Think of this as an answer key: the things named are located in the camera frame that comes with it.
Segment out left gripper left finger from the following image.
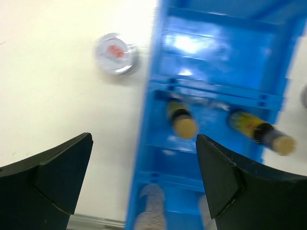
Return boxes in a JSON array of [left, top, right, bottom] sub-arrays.
[[0, 133, 93, 230]]

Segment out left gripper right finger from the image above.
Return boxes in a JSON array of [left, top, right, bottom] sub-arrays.
[[196, 134, 307, 230]]

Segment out silver-lid bead jar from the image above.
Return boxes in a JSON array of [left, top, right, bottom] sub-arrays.
[[198, 195, 213, 230], [134, 184, 166, 230]]

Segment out yellow-label sauce bottle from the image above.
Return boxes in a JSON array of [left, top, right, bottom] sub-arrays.
[[166, 100, 199, 139], [228, 110, 296, 156]]

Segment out near blue storage bin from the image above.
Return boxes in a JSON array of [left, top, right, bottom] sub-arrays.
[[124, 174, 206, 230]]

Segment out blue storage bin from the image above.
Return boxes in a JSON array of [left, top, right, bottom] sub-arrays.
[[132, 82, 282, 192], [150, 0, 307, 95], [124, 174, 206, 230]]

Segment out middle blue storage bin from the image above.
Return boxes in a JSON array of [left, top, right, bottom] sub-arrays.
[[132, 82, 282, 192]]

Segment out far blue storage bin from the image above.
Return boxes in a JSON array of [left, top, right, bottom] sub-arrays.
[[150, 0, 307, 95]]

